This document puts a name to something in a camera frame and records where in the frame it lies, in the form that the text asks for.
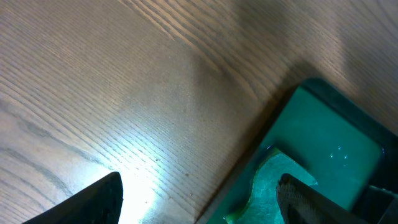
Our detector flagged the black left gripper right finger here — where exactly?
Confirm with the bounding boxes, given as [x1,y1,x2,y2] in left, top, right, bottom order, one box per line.
[277,173,365,224]

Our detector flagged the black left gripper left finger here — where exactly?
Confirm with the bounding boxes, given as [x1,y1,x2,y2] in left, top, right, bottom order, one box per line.
[24,172,123,224]

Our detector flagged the black rectangular water tray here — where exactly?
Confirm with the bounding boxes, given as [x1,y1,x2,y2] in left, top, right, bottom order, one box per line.
[198,78,397,223]

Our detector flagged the green scouring pad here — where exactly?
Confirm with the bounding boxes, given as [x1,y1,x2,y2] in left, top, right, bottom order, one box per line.
[224,147,318,224]

